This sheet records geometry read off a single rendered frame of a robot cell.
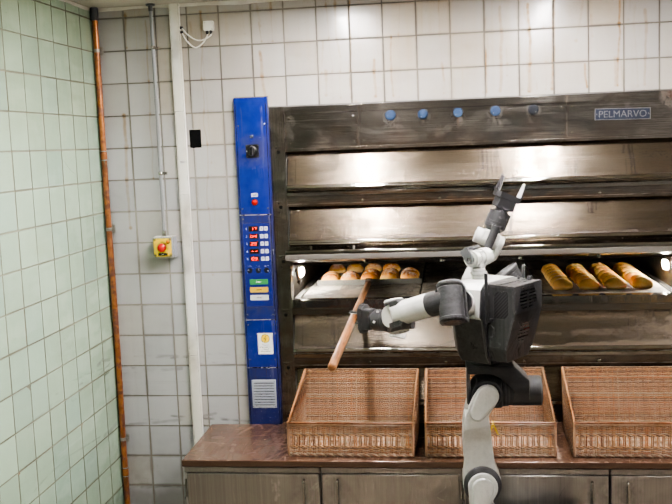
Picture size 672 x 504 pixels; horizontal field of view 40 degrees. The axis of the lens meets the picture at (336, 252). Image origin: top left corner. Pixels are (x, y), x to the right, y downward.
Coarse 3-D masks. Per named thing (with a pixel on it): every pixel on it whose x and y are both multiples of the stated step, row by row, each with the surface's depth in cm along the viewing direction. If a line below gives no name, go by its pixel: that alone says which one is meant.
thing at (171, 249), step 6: (156, 240) 440; (162, 240) 439; (174, 240) 442; (156, 246) 440; (168, 246) 439; (174, 246) 442; (156, 252) 440; (162, 252) 440; (168, 252) 440; (174, 252) 442
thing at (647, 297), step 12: (300, 300) 442; (312, 300) 441; (324, 300) 441; (336, 300) 440; (348, 300) 439; (372, 300) 438; (384, 300) 437; (552, 300) 428; (564, 300) 427; (576, 300) 426; (588, 300) 426; (600, 300) 425; (612, 300) 424; (624, 300) 424; (636, 300) 423; (648, 300) 422; (660, 300) 422
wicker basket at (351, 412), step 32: (320, 384) 441; (352, 384) 439; (384, 384) 436; (416, 384) 421; (320, 416) 438; (352, 416) 437; (384, 416) 434; (416, 416) 414; (288, 448) 400; (320, 448) 398; (352, 448) 396; (384, 448) 394
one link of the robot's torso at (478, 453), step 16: (480, 400) 342; (496, 400) 341; (464, 416) 351; (480, 416) 342; (464, 432) 345; (480, 432) 345; (464, 448) 348; (480, 448) 348; (464, 464) 354; (480, 464) 349; (496, 464) 358; (464, 480) 349; (496, 480) 346; (496, 496) 348
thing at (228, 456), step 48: (240, 432) 437; (192, 480) 402; (240, 480) 399; (288, 480) 397; (336, 480) 393; (384, 480) 391; (432, 480) 389; (528, 480) 384; (576, 480) 381; (624, 480) 379
